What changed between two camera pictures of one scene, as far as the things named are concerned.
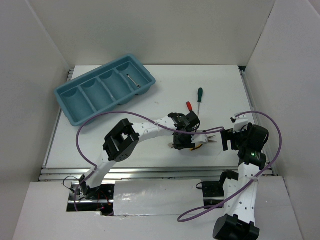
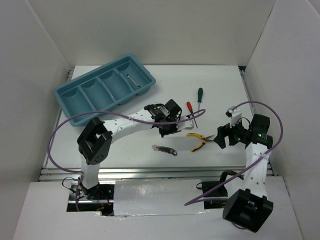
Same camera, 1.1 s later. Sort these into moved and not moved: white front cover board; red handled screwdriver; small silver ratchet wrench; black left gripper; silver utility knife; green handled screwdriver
Moved: black left gripper; silver utility knife
Not moved: red handled screwdriver; small silver ratchet wrench; white front cover board; green handled screwdriver
